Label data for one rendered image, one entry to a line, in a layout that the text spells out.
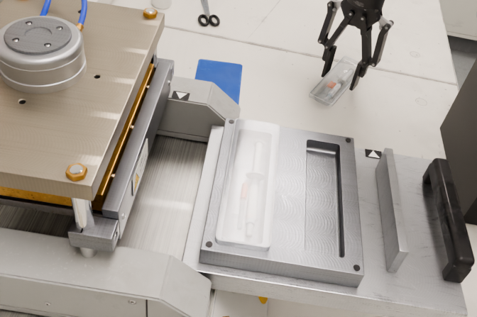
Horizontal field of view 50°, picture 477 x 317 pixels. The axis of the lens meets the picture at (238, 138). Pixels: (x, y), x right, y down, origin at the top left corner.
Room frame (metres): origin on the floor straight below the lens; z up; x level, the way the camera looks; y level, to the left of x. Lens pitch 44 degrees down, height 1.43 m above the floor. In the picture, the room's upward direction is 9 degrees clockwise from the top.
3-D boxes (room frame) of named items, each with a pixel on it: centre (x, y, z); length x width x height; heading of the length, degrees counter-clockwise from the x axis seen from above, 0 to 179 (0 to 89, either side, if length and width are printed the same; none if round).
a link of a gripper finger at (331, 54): (0.94, -0.17, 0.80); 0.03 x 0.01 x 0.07; 153
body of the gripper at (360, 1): (0.92, -0.20, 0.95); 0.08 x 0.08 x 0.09
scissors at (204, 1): (1.15, 0.13, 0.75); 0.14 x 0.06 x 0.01; 16
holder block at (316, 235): (0.39, -0.06, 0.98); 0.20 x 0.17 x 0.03; 0
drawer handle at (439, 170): (0.39, -0.25, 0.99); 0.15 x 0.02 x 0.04; 0
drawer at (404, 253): (0.39, -0.11, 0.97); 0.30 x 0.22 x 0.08; 90
